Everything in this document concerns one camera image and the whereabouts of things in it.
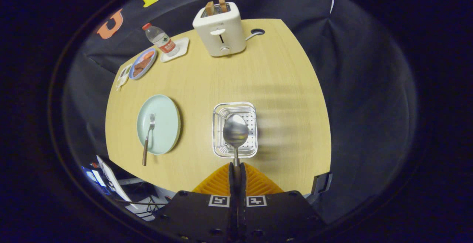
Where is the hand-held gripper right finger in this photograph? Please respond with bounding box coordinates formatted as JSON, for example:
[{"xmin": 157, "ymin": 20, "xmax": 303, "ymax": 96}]
[{"xmin": 236, "ymin": 162, "xmax": 327, "ymax": 243}]

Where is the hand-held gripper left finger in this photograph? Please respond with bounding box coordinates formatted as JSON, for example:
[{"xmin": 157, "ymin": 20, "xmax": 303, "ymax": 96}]
[{"xmin": 157, "ymin": 162, "xmax": 237, "ymax": 243}]

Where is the metal spoon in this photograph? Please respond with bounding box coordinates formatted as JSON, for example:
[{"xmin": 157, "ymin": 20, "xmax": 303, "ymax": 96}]
[{"xmin": 223, "ymin": 114, "xmax": 249, "ymax": 168}]

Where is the metal fork wooden handle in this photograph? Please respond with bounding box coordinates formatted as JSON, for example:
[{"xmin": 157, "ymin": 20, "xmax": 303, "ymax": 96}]
[{"xmin": 142, "ymin": 113, "xmax": 156, "ymax": 166}]

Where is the black table clamp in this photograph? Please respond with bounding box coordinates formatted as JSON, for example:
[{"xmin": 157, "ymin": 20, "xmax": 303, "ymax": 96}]
[{"xmin": 311, "ymin": 172, "xmax": 333, "ymax": 195}]

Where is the pale green plate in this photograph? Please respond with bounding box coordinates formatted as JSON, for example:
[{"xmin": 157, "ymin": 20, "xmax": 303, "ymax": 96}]
[{"xmin": 136, "ymin": 94, "xmax": 182, "ymax": 156}]

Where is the white slanted panel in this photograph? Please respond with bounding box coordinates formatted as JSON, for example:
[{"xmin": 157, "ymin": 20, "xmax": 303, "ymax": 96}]
[{"xmin": 97, "ymin": 155, "xmax": 138, "ymax": 209}]

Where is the blue lit device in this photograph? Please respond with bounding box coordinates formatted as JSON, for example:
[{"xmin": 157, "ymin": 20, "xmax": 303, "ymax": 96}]
[{"xmin": 82, "ymin": 165, "xmax": 111, "ymax": 192}]

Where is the blue plate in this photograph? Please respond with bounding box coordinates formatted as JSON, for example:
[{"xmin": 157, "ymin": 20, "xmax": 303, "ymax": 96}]
[{"xmin": 128, "ymin": 48, "xmax": 157, "ymax": 80}]

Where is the white square coaster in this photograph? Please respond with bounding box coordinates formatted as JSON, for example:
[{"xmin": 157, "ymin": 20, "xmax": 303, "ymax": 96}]
[{"xmin": 160, "ymin": 37, "xmax": 190, "ymax": 63}]

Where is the brown food piece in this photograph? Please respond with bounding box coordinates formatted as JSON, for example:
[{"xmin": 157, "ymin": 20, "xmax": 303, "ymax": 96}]
[{"xmin": 133, "ymin": 57, "xmax": 152, "ymax": 77}]

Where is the small white divided dish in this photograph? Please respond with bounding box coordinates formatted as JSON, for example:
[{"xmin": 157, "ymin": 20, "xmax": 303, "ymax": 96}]
[{"xmin": 116, "ymin": 64, "xmax": 132, "ymax": 91}]

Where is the black backdrop cloth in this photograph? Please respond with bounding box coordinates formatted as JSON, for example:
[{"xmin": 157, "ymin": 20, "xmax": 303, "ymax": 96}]
[{"xmin": 63, "ymin": 0, "xmax": 418, "ymax": 223}]

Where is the clear water bottle red cap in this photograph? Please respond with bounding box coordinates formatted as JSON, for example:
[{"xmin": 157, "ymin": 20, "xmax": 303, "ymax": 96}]
[{"xmin": 142, "ymin": 23, "xmax": 180, "ymax": 57}]

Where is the white toaster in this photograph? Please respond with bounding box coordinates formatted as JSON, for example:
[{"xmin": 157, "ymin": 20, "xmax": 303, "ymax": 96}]
[{"xmin": 192, "ymin": 1, "xmax": 247, "ymax": 57}]

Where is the metal wire basket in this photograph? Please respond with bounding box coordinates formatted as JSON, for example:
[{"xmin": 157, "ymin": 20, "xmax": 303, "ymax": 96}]
[{"xmin": 212, "ymin": 102, "xmax": 258, "ymax": 159}]

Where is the white toaster power cable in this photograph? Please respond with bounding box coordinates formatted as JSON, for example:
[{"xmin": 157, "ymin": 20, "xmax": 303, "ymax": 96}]
[{"xmin": 245, "ymin": 28, "xmax": 265, "ymax": 41}]

